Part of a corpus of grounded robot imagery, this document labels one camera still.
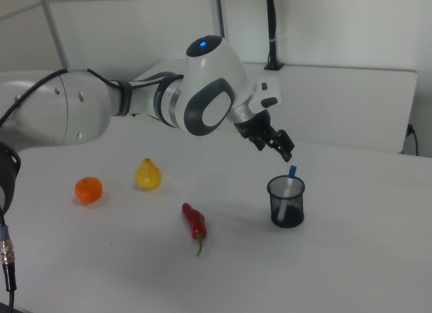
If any black pole with clamp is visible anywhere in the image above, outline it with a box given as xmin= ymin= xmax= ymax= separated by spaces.
xmin=263 ymin=0 xmax=285 ymax=72

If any upright grey frame post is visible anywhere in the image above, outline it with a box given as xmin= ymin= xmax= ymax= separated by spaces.
xmin=213 ymin=0 xmax=227 ymax=39

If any orange fruit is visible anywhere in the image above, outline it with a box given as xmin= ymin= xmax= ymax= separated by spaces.
xmin=74 ymin=176 xmax=103 ymax=205

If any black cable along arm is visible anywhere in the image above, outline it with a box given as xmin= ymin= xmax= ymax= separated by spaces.
xmin=0 ymin=67 xmax=185 ymax=132

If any black cable at table edge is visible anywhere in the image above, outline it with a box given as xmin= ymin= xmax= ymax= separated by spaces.
xmin=406 ymin=123 xmax=420 ymax=157

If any white marker pen blue cap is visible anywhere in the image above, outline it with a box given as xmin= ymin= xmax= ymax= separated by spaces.
xmin=277 ymin=164 xmax=298 ymax=225

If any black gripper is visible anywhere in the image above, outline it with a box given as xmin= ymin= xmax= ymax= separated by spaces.
xmin=235 ymin=110 xmax=296 ymax=163

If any red chili pepper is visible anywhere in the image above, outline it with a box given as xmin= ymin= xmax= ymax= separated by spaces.
xmin=181 ymin=202 xmax=208 ymax=257

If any black mesh pen cup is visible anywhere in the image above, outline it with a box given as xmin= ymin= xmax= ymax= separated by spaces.
xmin=267 ymin=174 xmax=306 ymax=229

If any black cable with metal connector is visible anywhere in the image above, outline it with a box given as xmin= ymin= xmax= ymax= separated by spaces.
xmin=0 ymin=204 xmax=18 ymax=313

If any slanted grey frame post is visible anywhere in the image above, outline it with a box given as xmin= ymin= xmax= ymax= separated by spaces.
xmin=37 ymin=0 xmax=72 ymax=70

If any yellow pear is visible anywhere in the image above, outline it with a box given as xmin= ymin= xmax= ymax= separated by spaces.
xmin=134 ymin=157 xmax=162 ymax=191

